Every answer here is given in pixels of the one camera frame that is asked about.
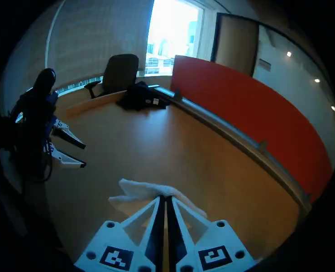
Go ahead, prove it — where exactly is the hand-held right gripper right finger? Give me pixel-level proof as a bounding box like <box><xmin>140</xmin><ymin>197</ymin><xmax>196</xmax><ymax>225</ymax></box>
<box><xmin>166</xmin><ymin>195</ymin><xmax>256</xmax><ymax>272</ymax></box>

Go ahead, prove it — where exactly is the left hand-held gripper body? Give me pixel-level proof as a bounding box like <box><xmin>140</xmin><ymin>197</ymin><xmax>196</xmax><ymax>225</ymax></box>
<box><xmin>9</xmin><ymin>68</ymin><xmax>58</xmax><ymax>178</ymax></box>

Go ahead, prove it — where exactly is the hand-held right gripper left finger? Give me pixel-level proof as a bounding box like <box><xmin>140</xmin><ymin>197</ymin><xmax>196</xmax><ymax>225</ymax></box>
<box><xmin>73</xmin><ymin>194</ymin><xmax>166</xmax><ymax>272</ymax></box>

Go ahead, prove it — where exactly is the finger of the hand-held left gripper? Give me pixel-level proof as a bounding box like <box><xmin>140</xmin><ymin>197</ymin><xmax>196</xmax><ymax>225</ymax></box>
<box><xmin>44</xmin><ymin>141</ymin><xmax>86</xmax><ymax>169</ymax></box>
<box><xmin>49</xmin><ymin>115</ymin><xmax>86</xmax><ymax>150</ymax></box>

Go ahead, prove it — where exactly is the white towel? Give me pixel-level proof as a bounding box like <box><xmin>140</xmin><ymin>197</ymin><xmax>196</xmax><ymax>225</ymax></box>
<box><xmin>108</xmin><ymin>178</ymin><xmax>208</xmax><ymax>219</ymax></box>

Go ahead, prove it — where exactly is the black office chair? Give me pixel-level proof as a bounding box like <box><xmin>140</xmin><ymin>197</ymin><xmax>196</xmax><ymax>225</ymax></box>
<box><xmin>84</xmin><ymin>53</ymin><xmax>140</xmax><ymax>99</ymax></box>

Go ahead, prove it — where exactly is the heap of black towels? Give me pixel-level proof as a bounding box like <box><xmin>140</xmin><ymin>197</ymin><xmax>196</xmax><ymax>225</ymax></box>
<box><xmin>116</xmin><ymin>81</ymin><xmax>171</xmax><ymax>112</ymax></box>

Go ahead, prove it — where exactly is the red desk screen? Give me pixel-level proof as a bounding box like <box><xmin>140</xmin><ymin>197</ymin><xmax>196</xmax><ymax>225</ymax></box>
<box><xmin>170</xmin><ymin>55</ymin><xmax>334</xmax><ymax>216</ymax></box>

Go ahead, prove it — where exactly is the black cable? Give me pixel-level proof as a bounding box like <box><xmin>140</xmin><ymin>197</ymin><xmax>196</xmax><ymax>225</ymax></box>
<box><xmin>29</xmin><ymin>136</ymin><xmax>54</xmax><ymax>183</ymax></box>

